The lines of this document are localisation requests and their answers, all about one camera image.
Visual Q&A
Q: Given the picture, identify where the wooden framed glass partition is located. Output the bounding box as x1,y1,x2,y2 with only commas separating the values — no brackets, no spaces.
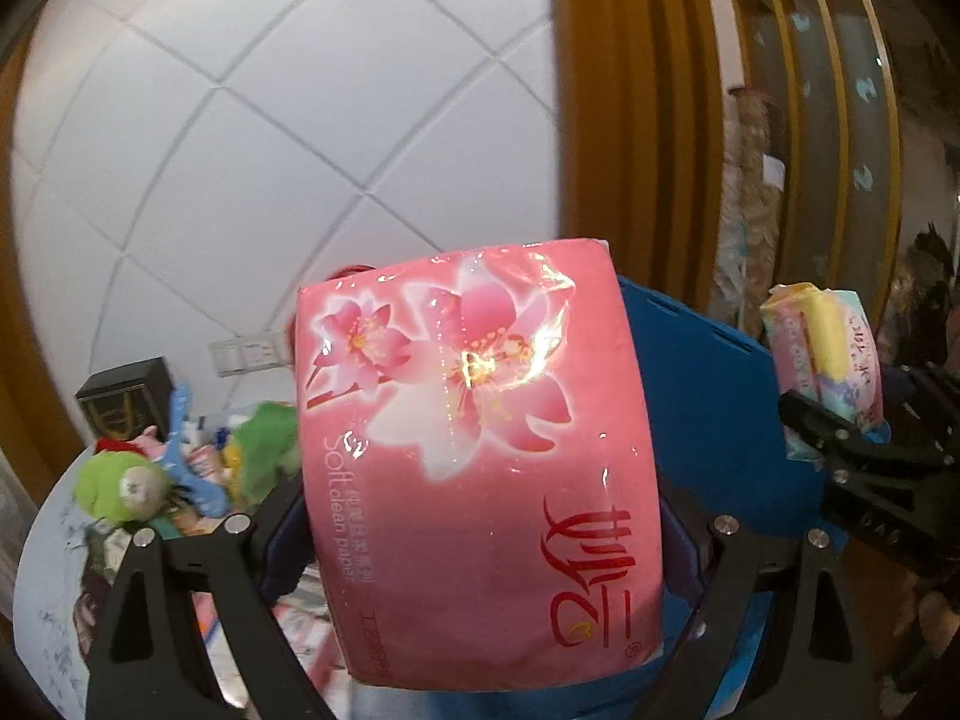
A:
720,0,960,361

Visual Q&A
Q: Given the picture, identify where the green hooded plush doll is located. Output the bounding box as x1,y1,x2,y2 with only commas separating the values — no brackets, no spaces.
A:
71,439,181,526

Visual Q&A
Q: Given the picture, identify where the light blue plastic tool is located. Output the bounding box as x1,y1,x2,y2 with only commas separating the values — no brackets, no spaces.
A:
154,381,226,518

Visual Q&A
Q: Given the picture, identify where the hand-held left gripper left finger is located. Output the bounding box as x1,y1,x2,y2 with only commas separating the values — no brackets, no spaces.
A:
82,465,338,720

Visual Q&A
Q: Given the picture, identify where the pink floral tissue pack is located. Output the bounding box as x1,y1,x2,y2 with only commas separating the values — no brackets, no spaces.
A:
289,238,667,693

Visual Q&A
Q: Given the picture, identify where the labelled floral fabric roll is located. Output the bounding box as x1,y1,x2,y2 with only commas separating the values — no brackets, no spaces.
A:
739,86,790,331

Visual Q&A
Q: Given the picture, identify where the red plush toy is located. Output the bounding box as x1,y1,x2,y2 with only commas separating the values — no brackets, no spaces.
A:
94,435,155,460

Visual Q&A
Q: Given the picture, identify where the pastel tissue pack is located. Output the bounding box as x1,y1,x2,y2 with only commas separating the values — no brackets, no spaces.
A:
759,281,887,466

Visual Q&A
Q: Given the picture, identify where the black box gold print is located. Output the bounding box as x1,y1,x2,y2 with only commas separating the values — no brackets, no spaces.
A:
75,358,175,442

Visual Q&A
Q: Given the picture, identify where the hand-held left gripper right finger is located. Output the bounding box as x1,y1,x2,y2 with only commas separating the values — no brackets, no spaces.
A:
637,491,878,720

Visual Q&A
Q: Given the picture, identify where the white wall socket panel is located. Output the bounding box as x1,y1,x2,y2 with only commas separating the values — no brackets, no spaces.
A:
208,334,290,376

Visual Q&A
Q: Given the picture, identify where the blue plastic bin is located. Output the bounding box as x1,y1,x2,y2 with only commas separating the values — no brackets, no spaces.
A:
330,275,852,720

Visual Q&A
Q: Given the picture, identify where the green cloth toy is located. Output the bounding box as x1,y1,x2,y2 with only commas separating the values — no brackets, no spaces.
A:
232,401,305,511

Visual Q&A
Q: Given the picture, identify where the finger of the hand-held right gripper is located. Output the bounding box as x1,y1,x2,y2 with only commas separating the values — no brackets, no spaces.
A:
778,388,960,571
883,362,960,430

